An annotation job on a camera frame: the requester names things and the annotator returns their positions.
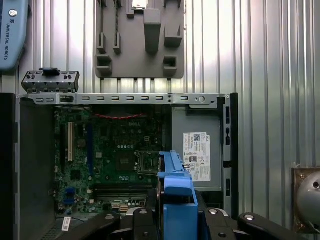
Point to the square brown base plate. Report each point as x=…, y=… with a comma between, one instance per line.
x=296, y=180

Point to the black expansion slot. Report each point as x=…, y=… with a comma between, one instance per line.
x=62, y=150

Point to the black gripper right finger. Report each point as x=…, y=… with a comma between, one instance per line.
x=220, y=225

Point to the grey metal disk bay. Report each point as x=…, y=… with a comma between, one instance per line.
x=53, y=233

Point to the grey parts rack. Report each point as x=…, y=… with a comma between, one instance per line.
x=130, y=62

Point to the white expansion slot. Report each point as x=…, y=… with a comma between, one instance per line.
x=70, y=142

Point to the grey power supply unit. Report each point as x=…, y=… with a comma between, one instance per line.
x=180, y=125

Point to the blue expansion slot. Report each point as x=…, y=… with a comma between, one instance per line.
x=90, y=150

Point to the metal socket cover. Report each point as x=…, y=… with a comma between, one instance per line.
x=137, y=160

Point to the thin metal locking lever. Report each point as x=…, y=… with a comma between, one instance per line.
x=148, y=174

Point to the green motherboard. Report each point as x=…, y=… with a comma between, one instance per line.
x=107, y=140

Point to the black case fan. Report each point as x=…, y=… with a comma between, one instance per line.
x=155, y=111

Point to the grey expansion bracket clamp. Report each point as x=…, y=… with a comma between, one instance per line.
x=50, y=85

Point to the black open PC case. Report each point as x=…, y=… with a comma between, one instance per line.
x=35, y=162

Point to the round coin cell battery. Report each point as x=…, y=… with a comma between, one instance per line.
x=81, y=143

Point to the hard disk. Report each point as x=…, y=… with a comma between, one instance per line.
x=175, y=162

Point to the black RAM slot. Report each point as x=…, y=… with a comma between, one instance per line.
x=120, y=190
x=120, y=194
x=120, y=186
x=120, y=198

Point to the blue board connector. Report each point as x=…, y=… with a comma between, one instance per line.
x=70, y=195

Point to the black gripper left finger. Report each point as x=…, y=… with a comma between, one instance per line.
x=143, y=225

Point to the shiny silver part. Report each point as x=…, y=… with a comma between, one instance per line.
x=138, y=3

